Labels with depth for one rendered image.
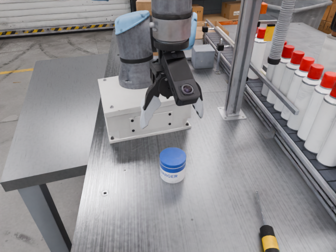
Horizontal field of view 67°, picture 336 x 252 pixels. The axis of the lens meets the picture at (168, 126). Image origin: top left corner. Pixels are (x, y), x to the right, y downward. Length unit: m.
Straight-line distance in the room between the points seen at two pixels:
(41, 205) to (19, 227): 0.90
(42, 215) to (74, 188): 0.92
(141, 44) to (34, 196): 0.57
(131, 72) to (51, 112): 0.37
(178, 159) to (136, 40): 0.40
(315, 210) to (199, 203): 0.28
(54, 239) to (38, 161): 0.35
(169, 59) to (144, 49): 0.36
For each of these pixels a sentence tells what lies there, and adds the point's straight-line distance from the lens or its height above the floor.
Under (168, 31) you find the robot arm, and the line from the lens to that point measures 0.49.
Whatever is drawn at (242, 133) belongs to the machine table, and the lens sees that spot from 0.89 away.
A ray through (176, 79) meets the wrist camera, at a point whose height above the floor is 1.14.
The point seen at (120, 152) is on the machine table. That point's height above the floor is 0.83.
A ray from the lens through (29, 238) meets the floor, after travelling 1.74.
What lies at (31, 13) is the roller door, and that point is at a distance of 5.18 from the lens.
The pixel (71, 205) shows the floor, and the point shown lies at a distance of 1.79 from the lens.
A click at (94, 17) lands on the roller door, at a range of 5.14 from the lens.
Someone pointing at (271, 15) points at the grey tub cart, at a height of 0.69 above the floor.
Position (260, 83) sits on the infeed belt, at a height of 0.88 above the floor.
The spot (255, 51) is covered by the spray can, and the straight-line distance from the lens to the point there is 1.10.
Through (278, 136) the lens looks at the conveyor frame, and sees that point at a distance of 0.88.
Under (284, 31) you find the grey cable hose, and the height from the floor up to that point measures 1.17.
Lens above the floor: 1.35
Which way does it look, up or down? 36 degrees down
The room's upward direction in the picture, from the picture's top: straight up
